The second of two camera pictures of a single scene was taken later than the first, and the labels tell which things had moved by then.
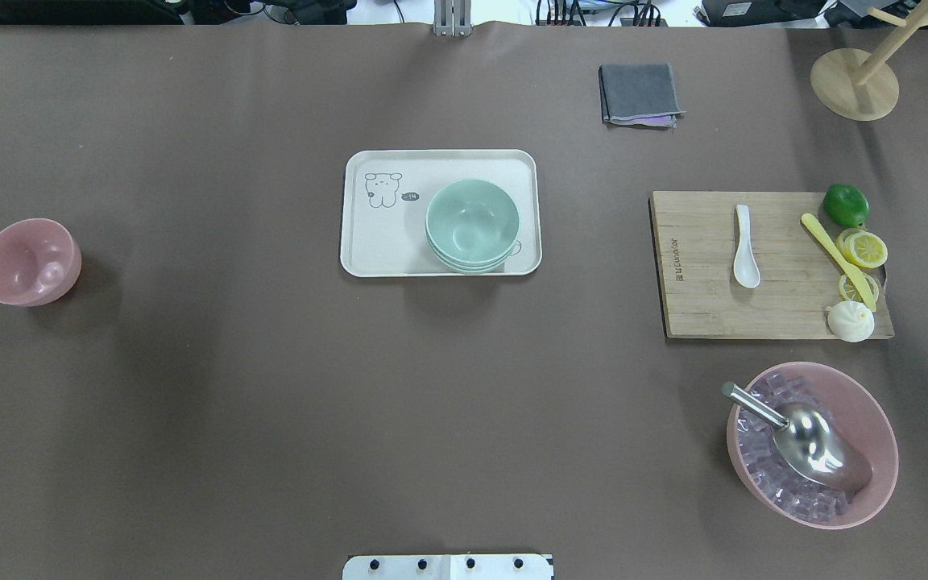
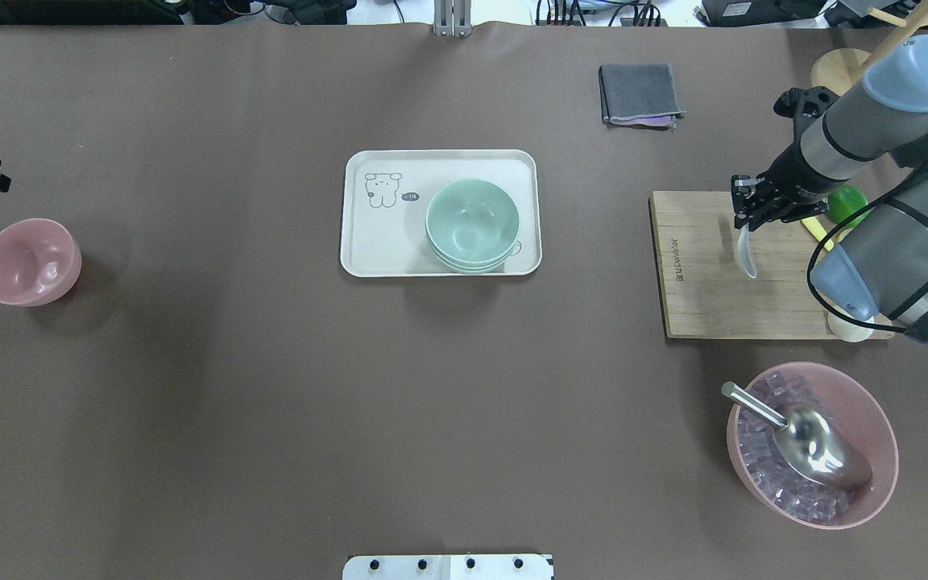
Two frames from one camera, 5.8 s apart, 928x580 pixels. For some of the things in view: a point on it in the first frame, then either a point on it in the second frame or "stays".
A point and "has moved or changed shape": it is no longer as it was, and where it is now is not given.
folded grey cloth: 639,93 stays
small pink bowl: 30,262 stays
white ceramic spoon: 746,270 has moved or changed shape
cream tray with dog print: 386,195 stays
